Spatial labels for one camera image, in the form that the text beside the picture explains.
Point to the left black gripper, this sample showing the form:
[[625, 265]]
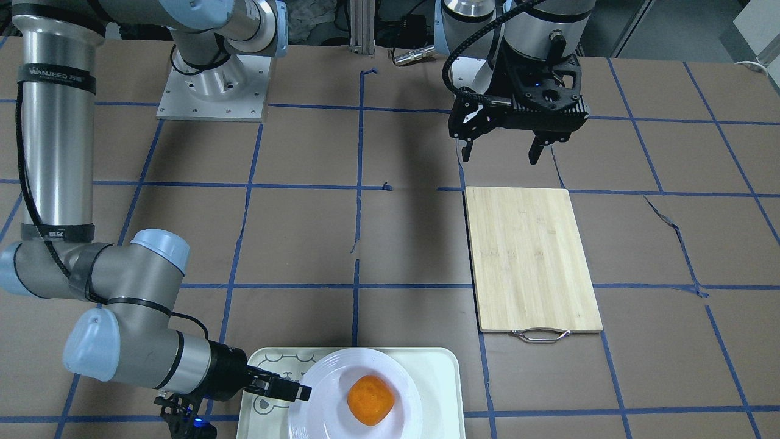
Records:
[[505, 79]]

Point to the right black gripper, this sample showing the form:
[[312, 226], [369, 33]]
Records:
[[228, 366]]

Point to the white round plate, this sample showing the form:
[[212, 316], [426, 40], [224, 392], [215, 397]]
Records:
[[327, 415]]

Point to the orange fruit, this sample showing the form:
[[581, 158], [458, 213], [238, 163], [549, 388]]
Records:
[[370, 400]]

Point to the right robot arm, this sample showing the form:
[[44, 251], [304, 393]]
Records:
[[126, 337]]

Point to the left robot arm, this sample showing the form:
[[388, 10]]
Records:
[[541, 31]]

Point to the cream bear tray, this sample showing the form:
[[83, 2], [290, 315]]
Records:
[[425, 383]]

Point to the silver metal connector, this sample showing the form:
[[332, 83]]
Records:
[[413, 56]]

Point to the wooden cutting board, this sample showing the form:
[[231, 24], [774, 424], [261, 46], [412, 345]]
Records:
[[529, 268]]

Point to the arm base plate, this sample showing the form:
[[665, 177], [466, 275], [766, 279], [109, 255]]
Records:
[[484, 74], [213, 85]]

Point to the aluminium frame post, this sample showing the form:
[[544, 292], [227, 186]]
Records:
[[362, 26]]

